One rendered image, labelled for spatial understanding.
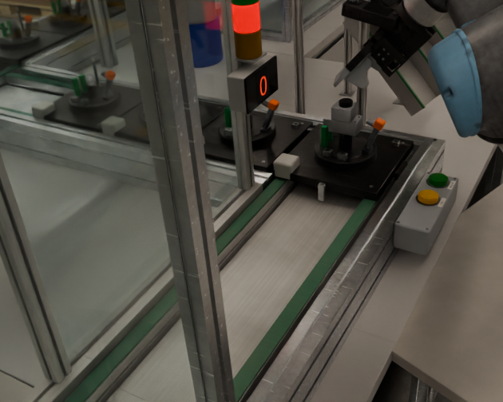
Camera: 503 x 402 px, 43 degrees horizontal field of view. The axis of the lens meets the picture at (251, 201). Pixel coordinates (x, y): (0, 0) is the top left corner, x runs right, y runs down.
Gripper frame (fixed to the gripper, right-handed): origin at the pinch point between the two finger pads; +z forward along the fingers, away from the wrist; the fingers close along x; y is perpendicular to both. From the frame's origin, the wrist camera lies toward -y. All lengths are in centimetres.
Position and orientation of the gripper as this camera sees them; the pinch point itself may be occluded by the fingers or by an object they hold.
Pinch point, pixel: (343, 72)
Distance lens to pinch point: 137.5
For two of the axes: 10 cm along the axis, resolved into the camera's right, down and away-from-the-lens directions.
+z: -5.1, 4.8, 7.2
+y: 7.1, 7.0, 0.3
